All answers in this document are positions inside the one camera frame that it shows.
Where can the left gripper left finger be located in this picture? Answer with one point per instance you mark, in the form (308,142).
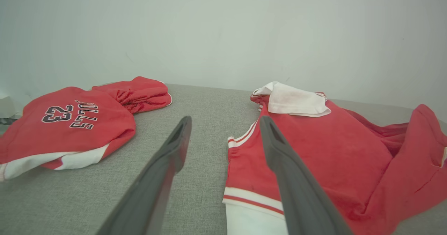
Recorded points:
(150,200)

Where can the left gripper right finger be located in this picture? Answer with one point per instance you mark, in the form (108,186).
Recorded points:
(307,207)

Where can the red number 23 basketball jersey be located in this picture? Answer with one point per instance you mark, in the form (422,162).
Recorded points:
(70,140)
(331,140)

